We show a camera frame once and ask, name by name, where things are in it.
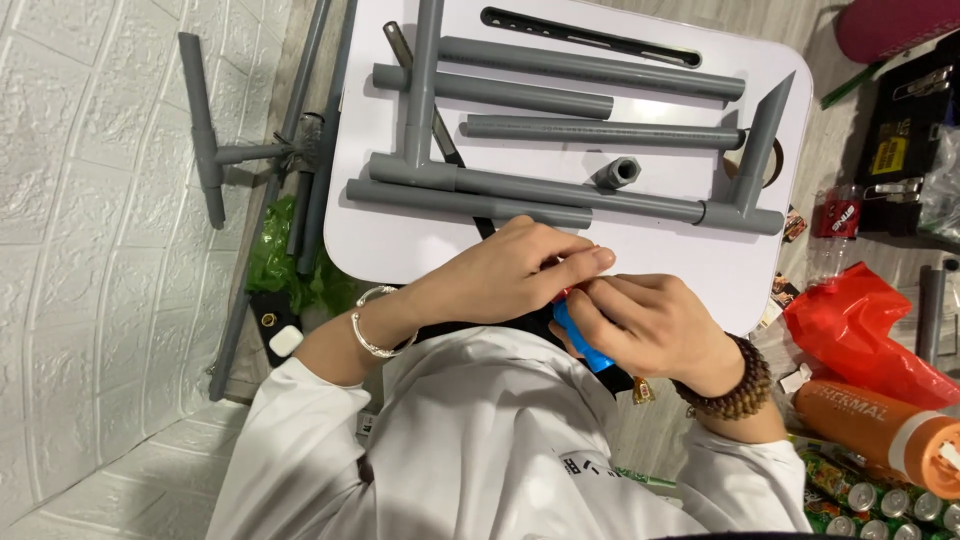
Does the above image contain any person's right hand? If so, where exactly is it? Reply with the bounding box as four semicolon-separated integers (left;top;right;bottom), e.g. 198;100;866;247
558;273;745;396

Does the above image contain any person's left hand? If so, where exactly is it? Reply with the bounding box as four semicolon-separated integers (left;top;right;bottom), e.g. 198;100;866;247
403;215;618;336

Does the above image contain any blue glue tube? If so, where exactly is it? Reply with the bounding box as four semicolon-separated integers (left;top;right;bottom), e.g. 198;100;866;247
552;298;617;374

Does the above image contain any red tube cap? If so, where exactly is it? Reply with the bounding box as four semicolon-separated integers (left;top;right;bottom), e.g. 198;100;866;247
546;256;595;305

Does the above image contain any medium grey plastic pipe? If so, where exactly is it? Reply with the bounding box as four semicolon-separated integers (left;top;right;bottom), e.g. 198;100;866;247
345;177;594;231
372;63;615;120

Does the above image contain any silver bangle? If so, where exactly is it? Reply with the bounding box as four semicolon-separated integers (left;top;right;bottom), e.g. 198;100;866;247
349;285;420;360

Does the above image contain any small grey pipe coupling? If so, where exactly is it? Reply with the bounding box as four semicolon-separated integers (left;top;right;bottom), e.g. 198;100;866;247
595;155;643;191

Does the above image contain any white long-sleeved shirt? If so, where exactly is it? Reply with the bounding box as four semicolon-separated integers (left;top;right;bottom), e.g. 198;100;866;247
205;325;816;540

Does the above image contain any grey plastic pipe with print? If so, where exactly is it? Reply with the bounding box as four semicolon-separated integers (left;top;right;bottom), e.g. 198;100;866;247
465;113;747;152

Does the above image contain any red plastic bag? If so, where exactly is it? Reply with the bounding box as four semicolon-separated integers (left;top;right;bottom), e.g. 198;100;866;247
783;261;960;411

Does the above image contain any thick long grey pipe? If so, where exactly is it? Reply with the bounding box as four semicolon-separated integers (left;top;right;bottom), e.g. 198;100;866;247
295;0;360;276

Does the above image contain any short grey pipe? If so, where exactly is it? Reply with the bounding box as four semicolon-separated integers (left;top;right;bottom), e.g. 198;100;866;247
284;112;326;258

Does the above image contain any brown tape roll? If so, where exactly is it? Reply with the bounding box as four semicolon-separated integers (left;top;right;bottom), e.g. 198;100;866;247
723;135;786;189

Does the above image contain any clear bottle with red label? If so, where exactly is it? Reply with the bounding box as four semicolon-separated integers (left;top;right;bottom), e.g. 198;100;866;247
805;183;864;291

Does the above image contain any orange thermal bottle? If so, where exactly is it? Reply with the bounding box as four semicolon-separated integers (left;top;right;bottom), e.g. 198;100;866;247
792;378;960;501

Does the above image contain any green plastic bag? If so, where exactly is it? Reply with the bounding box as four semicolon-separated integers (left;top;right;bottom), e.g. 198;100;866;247
245;194;363;318

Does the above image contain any white earbud case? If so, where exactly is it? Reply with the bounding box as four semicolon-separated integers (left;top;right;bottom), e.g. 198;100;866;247
267;323;306;359

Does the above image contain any long grey plastic pipe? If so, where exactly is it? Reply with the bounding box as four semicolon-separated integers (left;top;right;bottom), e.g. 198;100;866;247
438;35;747;103

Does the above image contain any pack of green drink cans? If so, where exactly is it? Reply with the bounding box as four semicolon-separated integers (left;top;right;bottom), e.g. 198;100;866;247
793;438;960;540

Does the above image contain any black slotted metal bar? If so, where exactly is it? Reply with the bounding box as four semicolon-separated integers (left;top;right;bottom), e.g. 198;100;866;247
480;6;703;69

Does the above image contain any thin long grey pipe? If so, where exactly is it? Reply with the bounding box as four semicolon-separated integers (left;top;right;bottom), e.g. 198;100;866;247
207;0;333;403

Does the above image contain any dark grey pipe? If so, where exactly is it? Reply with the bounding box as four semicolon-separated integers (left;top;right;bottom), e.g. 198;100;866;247
915;258;960;369

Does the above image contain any green stick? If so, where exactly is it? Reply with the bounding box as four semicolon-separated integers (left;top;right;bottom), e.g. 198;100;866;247
819;60;888;112

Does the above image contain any clear plastic bag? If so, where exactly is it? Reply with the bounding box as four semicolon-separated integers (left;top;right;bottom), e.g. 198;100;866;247
917;123;960;243

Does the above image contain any grey pipe tee assembly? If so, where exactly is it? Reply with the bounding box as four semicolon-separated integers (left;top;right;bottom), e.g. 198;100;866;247
177;31;325;231

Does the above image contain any black box with yellow label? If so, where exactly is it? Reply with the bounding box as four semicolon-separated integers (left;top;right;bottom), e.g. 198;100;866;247
854;28;960;235

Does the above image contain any magenta cushion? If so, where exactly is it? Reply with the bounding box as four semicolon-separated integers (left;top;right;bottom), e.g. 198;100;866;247
835;0;960;66

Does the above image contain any brown bead bracelet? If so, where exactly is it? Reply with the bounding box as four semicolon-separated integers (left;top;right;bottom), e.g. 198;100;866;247
670;333;774;422

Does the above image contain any grey pipe frame with tees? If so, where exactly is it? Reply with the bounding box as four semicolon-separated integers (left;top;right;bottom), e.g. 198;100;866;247
367;0;797;237

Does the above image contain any black pouch with gold ring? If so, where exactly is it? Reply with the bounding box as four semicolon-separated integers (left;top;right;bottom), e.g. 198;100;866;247
249;289;304;369

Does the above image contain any black saw with metal handle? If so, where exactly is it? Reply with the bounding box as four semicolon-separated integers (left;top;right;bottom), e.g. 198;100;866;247
381;20;498;241

